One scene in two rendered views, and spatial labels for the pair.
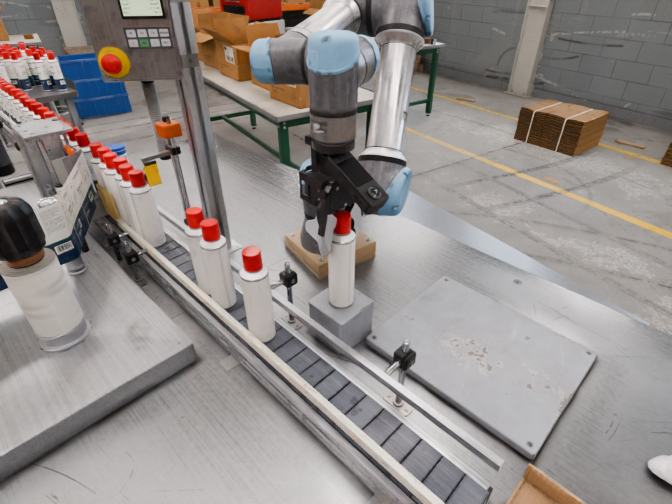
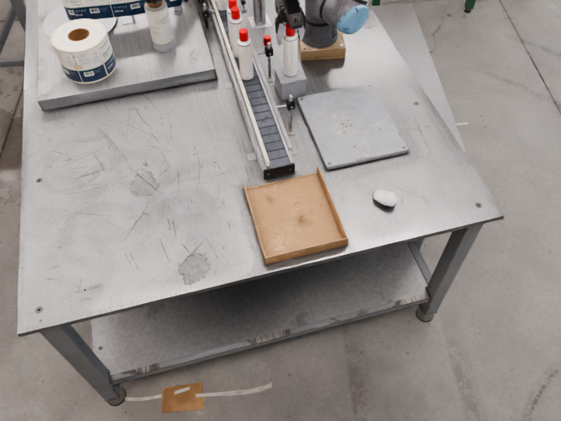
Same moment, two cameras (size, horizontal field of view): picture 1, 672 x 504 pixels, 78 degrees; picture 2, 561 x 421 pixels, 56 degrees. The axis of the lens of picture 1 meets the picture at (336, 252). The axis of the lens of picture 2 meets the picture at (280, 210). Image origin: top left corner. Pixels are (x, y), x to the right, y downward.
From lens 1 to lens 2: 127 cm
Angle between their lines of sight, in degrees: 29
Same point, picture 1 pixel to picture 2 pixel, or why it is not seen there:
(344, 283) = (288, 63)
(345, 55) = not seen: outside the picture
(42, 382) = (150, 63)
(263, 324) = (245, 69)
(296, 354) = (255, 90)
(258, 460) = (219, 125)
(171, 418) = (194, 98)
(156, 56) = not seen: outside the picture
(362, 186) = (291, 14)
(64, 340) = (163, 48)
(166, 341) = (204, 63)
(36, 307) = (154, 27)
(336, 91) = not seen: outside the picture
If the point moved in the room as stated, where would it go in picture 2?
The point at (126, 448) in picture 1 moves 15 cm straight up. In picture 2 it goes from (174, 101) to (166, 70)
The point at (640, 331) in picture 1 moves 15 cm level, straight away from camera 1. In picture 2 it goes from (454, 153) to (493, 144)
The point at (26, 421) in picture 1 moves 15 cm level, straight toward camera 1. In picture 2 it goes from (142, 75) to (151, 100)
